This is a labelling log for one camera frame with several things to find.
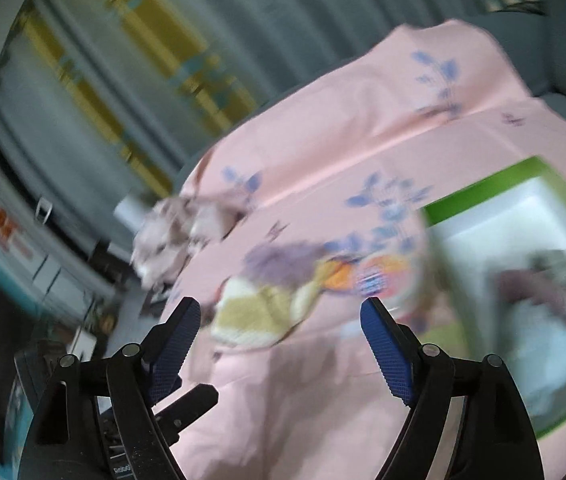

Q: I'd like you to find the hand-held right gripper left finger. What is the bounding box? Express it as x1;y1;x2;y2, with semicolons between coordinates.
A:
15;296;203;480

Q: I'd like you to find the round container orange label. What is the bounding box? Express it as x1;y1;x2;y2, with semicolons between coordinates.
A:
325;254;414;301

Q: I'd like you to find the purple fluffy cloth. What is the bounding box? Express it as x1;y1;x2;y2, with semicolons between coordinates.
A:
243;241;329;288

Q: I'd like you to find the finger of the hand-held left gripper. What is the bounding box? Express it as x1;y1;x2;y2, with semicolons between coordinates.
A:
155;384;220;443

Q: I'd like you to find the cream yellow knitted cloth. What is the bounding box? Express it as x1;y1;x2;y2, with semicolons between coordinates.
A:
211;255;349;351

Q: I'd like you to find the grey sofa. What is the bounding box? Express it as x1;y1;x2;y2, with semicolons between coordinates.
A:
458;0;566;126

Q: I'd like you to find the crumpled beige cloth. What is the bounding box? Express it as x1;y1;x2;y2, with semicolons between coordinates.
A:
130;187;254;291

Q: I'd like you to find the green tray with items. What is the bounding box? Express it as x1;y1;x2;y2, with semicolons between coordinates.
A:
420;156;566;441

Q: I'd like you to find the grey and yellow curtain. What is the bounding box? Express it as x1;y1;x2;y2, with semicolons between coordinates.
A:
0;0;519;201

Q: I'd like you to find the white cabinet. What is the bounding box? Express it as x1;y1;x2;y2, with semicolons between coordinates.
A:
0;145;114;321

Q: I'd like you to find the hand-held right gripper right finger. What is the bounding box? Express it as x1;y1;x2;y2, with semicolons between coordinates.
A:
359;297;546;480

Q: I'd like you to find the pink printed bedsheet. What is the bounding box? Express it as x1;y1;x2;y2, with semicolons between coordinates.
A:
155;19;566;480

